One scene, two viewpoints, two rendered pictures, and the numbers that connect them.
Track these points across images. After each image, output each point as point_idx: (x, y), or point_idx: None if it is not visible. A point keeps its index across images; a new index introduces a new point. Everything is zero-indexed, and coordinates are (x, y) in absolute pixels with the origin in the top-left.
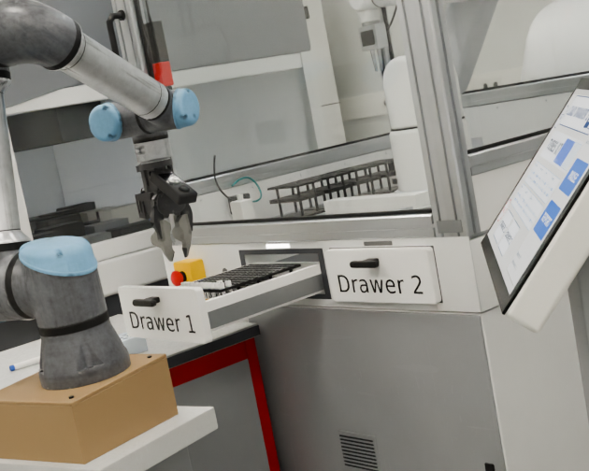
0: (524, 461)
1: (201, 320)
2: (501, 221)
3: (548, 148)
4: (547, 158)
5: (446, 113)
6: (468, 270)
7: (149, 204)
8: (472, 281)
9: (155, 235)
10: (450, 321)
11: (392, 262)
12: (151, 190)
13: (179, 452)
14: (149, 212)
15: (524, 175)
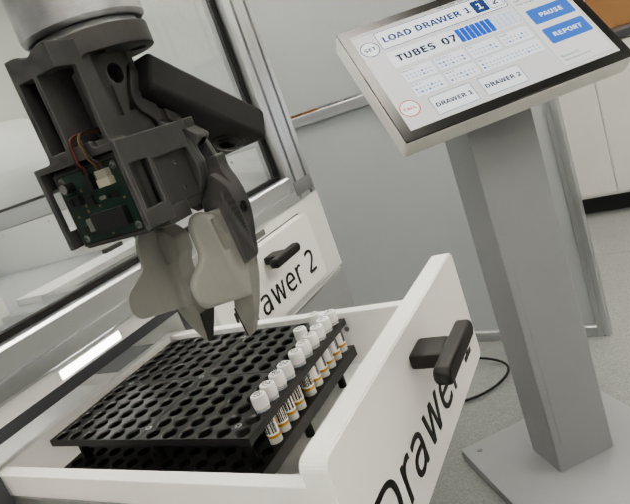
0: None
1: (467, 310)
2: (435, 105)
3: (408, 57)
4: (433, 53)
5: (270, 62)
6: (325, 224)
7: (170, 166)
8: (330, 234)
9: (213, 269)
10: (328, 291)
11: (284, 248)
12: (130, 130)
13: None
14: (175, 197)
15: (386, 89)
